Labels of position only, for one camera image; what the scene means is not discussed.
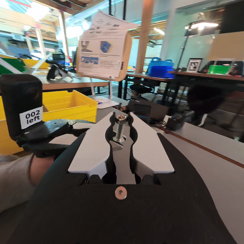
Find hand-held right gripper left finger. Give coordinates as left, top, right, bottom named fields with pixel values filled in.
left=67, top=111, right=117, bottom=176

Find framed picture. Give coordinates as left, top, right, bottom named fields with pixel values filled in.
left=186, top=58, right=203, bottom=73

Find steel hex nut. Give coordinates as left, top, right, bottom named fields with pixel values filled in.
left=112, top=134, right=127, bottom=143

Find steel hex bolt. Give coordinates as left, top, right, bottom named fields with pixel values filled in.
left=115, top=114, right=128, bottom=142

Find studio light stand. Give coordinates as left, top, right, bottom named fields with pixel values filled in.
left=176, top=21, right=219, bottom=69

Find wooden column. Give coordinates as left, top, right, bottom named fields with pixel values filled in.
left=136, top=0, right=153, bottom=74

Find black power adapter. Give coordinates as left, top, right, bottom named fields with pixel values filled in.
left=165, top=114, right=185, bottom=131

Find black stool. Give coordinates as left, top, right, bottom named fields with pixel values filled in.
left=130, top=84, right=153, bottom=100

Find black power station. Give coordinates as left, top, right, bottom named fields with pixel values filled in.
left=127, top=100, right=170, bottom=123

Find instruction sheet on stand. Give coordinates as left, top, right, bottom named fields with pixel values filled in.
left=76, top=32, right=133, bottom=109

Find person's left hand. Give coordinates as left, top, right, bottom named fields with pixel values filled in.
left=29, top=154, right=56, bottom=186

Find printed instruction sheet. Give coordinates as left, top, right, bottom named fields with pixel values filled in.
left=78, top=9, right=140, bottom=78

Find blue plastic crate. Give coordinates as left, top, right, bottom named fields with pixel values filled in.
left=146, top=57, right=175, bottom=79

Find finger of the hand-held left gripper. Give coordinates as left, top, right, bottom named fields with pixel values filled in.
left=49, top=133, right=124, bottom=150
left=72, top=123, right=96, bottom=137

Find large yellow plastic bin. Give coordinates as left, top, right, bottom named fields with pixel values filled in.
left=0, top=90, right=99, bottom=155

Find green plastic bin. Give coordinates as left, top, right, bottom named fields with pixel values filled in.
left=0, top=57, right=26, bottom=75

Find wooden table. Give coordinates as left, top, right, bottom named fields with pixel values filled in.
left=169, top=70, right=244, bottom=83
left=41, top=76, right=109, bottom=90

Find person's left forearm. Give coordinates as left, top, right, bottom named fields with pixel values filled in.
left=0, top=153, right=35, bottom=214

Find dark office chair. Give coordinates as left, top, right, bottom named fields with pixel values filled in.
left=187, top=84, right=228, bottom=116

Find black white device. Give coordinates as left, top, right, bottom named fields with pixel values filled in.
left=46, top=61, right=74, bottom=80

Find green box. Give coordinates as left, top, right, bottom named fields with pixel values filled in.
left=208, top=65, right=232, bottom=75

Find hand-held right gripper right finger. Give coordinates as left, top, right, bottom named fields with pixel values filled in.
left=128, top=112, right=175, bottom=178

